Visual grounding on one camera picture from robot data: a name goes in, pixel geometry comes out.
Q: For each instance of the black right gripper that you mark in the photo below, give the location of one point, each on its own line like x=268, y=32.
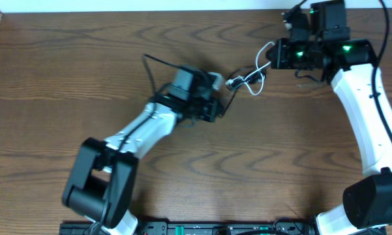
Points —
x=281, y=61

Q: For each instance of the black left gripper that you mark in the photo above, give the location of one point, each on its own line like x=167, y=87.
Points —
x=212, y=109

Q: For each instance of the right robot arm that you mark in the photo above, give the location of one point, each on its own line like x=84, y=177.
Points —
x=321, y=40

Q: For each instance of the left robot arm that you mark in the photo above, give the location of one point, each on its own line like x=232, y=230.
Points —
x=101, y=181

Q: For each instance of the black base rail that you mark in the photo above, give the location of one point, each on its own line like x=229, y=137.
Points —
x=170, y=228

